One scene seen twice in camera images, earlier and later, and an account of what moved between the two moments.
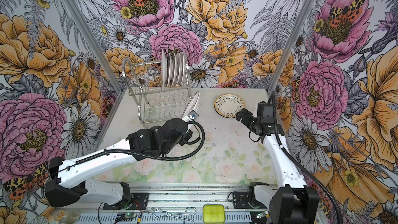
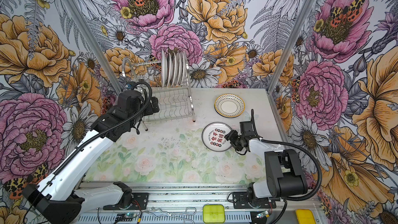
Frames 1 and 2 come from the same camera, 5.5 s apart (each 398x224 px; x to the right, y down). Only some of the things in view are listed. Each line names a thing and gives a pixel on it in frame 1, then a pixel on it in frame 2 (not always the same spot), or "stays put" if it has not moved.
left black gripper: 185,138 -> 150,111
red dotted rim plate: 164,69 stays put
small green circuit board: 125,215 stays put
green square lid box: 213,213 stays put
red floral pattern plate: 192,105 -> 213,137
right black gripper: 248,115 -> 231,136
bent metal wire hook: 159,213 stays put
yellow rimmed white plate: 228,105 stays put
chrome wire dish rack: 156,104 stays put
